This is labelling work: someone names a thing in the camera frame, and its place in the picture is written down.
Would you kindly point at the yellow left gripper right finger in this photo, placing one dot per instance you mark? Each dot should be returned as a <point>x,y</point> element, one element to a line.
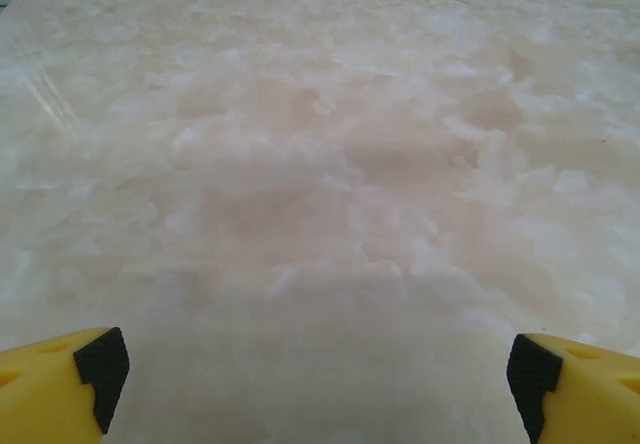
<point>590,394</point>

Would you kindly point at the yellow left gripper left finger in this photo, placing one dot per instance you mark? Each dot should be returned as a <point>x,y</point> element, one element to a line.
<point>45,394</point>

